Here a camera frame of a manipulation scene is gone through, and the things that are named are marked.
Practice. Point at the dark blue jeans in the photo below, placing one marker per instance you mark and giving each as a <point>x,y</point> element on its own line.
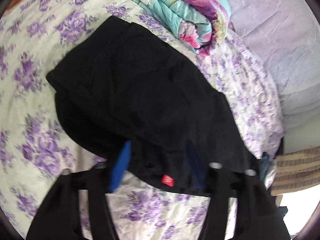
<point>265,164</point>

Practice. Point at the brown striped curtain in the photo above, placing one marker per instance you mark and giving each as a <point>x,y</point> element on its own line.
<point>297,171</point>

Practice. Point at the purple floral bed sheet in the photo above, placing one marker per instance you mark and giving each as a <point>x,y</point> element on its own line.
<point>36,35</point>

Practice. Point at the black pants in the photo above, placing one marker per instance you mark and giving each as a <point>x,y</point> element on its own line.
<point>125,84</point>

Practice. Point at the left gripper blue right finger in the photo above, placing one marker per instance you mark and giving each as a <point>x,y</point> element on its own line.
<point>197,171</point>

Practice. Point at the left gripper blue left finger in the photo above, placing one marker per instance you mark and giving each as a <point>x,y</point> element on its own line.
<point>119,167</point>

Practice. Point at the folded turquoise pink floral quilt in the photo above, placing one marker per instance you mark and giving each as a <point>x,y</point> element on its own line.
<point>200,24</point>

